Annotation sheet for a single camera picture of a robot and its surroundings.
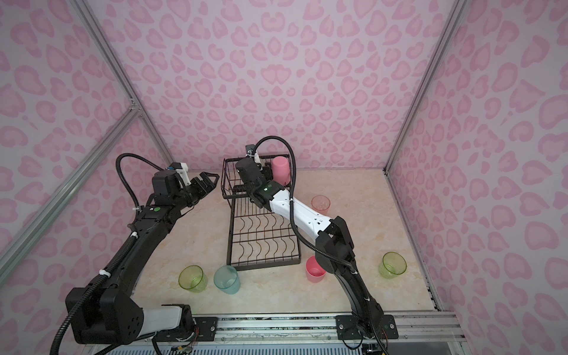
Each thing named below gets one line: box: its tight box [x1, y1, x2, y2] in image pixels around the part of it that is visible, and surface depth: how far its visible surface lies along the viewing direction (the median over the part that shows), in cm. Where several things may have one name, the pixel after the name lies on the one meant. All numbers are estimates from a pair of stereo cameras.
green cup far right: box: [378, 251, 408, 280], surface depth 82 cm
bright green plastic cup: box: [178, 264, 208, 293], surface depth 80 cm
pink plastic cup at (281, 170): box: [272, 156, 291, 186], surface depth 84 cm
